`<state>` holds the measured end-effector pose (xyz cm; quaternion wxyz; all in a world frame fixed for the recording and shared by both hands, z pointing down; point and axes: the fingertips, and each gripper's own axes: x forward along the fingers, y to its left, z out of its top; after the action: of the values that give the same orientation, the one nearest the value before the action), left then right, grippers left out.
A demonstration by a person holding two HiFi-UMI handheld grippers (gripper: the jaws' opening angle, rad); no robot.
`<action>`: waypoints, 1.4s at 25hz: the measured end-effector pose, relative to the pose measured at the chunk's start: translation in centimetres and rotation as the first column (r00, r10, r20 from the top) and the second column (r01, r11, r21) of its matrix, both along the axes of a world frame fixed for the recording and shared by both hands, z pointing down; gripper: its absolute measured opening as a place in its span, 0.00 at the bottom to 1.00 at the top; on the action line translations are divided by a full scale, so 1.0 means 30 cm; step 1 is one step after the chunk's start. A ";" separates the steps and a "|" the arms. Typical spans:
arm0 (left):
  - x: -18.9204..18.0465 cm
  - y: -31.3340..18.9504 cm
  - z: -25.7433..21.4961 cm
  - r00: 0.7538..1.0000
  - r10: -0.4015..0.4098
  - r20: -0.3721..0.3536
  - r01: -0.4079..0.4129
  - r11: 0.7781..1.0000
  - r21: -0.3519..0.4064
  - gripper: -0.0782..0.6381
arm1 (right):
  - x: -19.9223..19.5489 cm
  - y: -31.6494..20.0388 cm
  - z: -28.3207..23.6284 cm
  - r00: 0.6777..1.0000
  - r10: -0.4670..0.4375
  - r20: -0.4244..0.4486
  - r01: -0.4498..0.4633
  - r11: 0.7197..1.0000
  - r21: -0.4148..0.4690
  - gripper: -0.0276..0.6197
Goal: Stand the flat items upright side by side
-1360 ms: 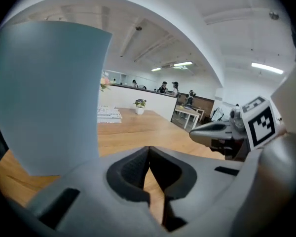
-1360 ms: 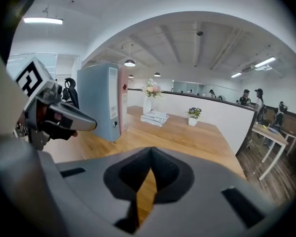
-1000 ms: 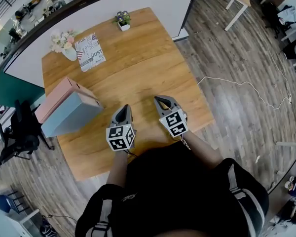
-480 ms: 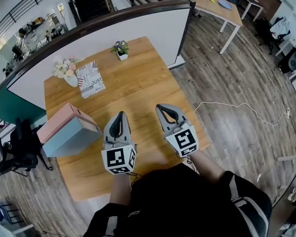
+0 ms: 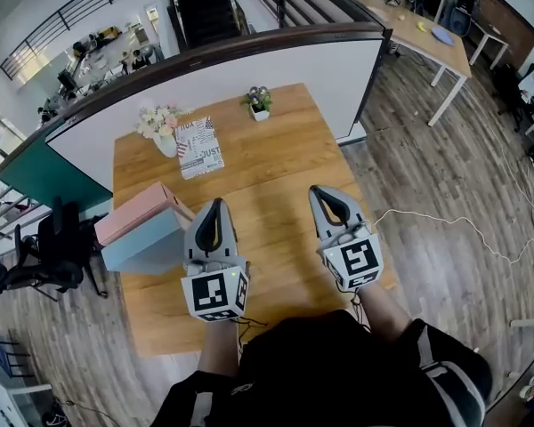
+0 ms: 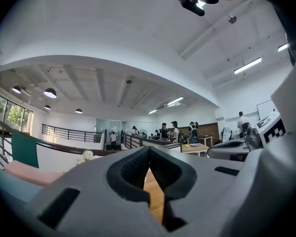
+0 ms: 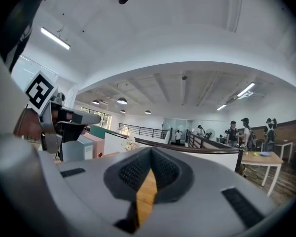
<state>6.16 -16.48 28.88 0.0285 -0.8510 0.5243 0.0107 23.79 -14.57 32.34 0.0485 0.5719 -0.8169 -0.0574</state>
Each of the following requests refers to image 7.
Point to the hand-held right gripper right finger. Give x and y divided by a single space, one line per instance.
199 194

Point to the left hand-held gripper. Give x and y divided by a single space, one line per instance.
40 92

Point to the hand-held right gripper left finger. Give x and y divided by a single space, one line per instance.
76 201

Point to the pink file box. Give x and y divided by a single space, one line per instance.
98 144

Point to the blue file box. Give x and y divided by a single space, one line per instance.
76 149

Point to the green partition panel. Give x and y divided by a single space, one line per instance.
97 131

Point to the large black pendant lamp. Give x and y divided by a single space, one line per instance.
122 101

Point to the black railing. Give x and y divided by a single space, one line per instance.
143 130

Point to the black standing fan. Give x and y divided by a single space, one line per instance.
210 133

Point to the wooden table with white legs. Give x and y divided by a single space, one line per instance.
261 160

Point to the blue plate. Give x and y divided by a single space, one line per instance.
265 154

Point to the ceiling tube light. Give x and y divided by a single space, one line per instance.
246 90
221 107
55 38

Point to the white side table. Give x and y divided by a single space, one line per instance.
283 144

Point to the person's black clothing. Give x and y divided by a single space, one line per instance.
17 28

